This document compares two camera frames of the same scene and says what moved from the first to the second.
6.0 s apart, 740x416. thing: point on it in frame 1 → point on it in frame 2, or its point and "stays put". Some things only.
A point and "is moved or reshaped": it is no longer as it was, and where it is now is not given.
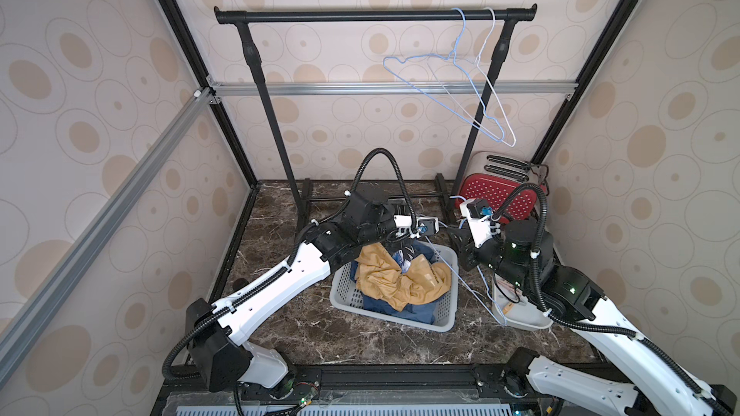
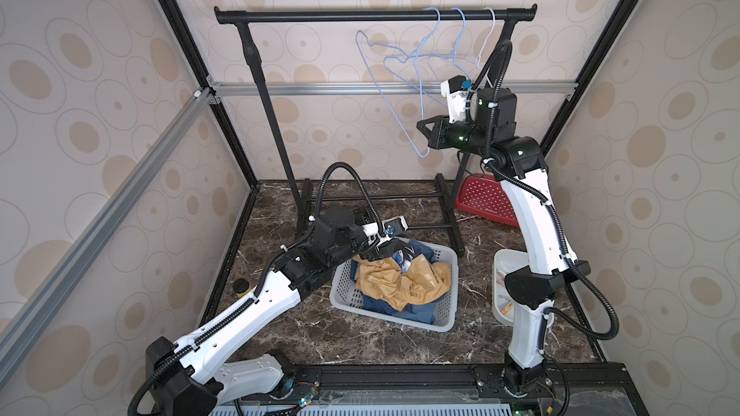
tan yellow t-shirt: (379, 275) stays put
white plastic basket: (345, 297) stays put
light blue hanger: (494, 306) → (426, 154)
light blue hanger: (480, 98) is moved or reshaped
